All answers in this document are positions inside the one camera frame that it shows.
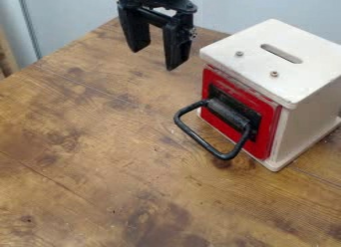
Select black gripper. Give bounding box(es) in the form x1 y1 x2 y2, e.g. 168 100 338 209
117 0 196 71

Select black metal drawer handle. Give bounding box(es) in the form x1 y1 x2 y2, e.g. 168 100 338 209
172 97 261 160

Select red drawer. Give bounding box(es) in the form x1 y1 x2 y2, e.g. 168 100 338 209
201 66 282 160

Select white wooden box cabinet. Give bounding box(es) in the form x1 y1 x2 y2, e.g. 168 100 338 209
199 19 341 171

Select wooden object at left edge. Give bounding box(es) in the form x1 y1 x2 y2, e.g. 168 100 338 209
0 26 18 80

